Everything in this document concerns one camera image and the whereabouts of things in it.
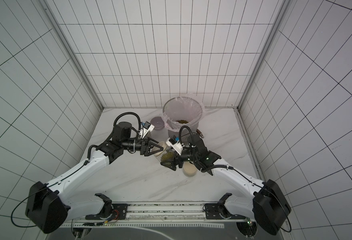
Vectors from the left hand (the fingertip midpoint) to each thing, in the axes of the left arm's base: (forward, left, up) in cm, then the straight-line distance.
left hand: (158, 149), depth 71 cm
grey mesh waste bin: (+30, -11, -5) cm, 32 cm away
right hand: (0, -3, -4) cm, 5 cm away
